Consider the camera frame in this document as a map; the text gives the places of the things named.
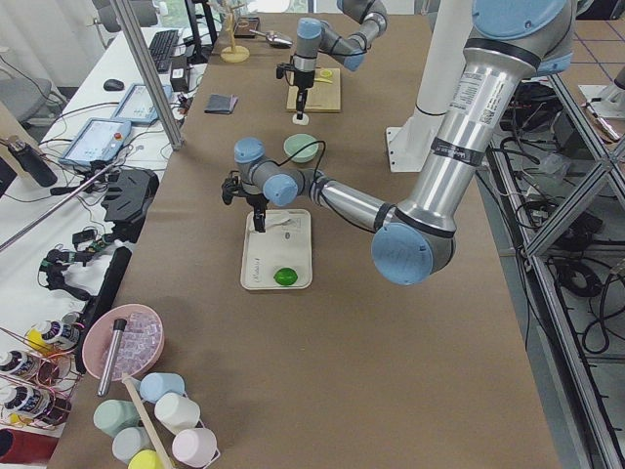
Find blue plastic cup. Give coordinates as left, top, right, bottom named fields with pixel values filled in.
left=140, top=372, right=186, bottom=404

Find yellow plastic cup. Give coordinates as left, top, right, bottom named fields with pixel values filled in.
left=128, top=449, right=164, bottom=469

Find grey folded cloth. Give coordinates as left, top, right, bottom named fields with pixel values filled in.
left=204, top=94, right=238, bottom=114

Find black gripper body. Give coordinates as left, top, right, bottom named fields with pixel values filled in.
left=244, top=190, right=269, bottom=209
left=294, top=69, right=313, bottom=91

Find green plastic cup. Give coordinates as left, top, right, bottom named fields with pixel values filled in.
left=93, top=400, right=140, bottom=438

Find bamboo cutting board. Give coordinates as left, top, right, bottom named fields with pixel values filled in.
left=305, top=67, right=342, bottom=112

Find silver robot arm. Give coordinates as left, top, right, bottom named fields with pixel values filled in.
left=234, top=1, right=577, bottom=285
left=289, top=0, right=388, bottom=123

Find pink plastic cup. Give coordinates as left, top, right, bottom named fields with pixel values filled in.
left=172, top=428, right=218, bottom=468

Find white plastic cup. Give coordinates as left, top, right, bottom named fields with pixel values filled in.
left=154, top=393, right=201, bottom=435

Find green lime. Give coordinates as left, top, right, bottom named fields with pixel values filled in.
left=273, top=267, right=299, bottom=286

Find pink bowl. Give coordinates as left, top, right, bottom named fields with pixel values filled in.
left=81, top=304, right=165, bottom=381

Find teach pendant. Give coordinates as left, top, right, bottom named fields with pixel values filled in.
left=111, top=83, right=158, bottom=125
left=59, top=118, right=132, bottom=168

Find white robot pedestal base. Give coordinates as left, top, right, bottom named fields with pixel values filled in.
left=386, top=0, right=473, bottom=173

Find metal tube in bowl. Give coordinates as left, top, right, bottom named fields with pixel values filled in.
left=97, top=319, right=127, bottom=398

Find black computer mouse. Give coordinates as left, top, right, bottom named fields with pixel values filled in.
left=103, top=78, right=125, bottom=92

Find beige serving tray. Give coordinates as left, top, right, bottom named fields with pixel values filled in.
left=240, top=209, right=313, bottom=290

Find metal scoop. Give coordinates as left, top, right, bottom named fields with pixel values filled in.
left=251, top=29, right=293, bottom=49

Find aluminium frame post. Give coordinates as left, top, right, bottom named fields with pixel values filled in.
left=110, top=0, right=184, bottom=150

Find teach pendant near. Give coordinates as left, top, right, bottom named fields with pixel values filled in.
left=59, top=118, right=132, bottom=168

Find black keyboard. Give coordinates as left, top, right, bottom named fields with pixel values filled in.
left=148, top=29, right=179, bottom=74

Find white ceramic spoon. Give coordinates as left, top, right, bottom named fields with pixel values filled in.
left=246, top=210, right=306, bottom=233

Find black water bottle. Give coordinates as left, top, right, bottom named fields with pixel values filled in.
left=1, top=136, right=58, bottom=188

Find wooden mug tree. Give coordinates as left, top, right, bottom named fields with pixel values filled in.
left=220, top=1, right=250, bottom=64

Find white steamed bun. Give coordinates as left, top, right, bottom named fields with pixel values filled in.
left=292, top=113, right=310, bottom=126

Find teach pendant far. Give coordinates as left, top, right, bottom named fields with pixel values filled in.
left=111, top=83, right=158, bottom=125

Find mint green bowl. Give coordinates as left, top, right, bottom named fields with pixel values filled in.
left=283, top=133, right=319, bottom=163

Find grey plastic cup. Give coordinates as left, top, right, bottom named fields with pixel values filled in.
left=111, top=427, right=152, bottom=464

